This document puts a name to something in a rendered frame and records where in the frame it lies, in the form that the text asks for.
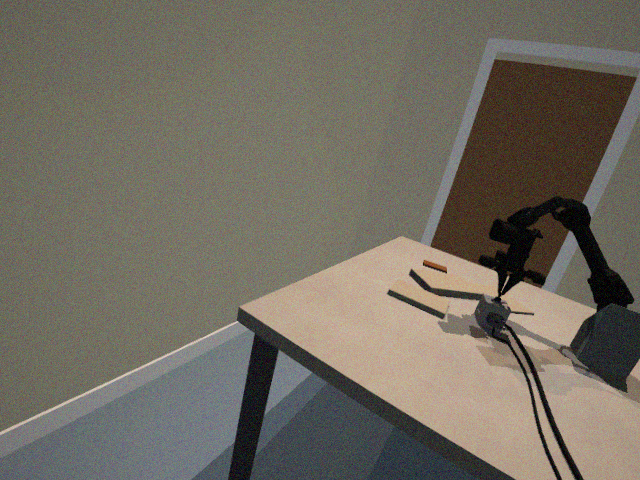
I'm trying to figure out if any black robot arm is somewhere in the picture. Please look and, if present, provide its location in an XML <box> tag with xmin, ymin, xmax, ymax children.
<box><xmin>489</xmin><ymin>196</ymin><xmax>635</xmax><ymax>313</ymax></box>

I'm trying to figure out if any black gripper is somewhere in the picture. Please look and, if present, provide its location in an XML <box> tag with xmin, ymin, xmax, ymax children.
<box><xmin>478</xmin><ymin>245</ymin><xmax>546</xmax><ymax>295</ymax></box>

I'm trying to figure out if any orange rectangular block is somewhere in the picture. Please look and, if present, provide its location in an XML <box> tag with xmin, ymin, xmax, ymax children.
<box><xmin>423</xmin><ymin>260</ymin><xmax>447</xmax><ymax>273</ymax></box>

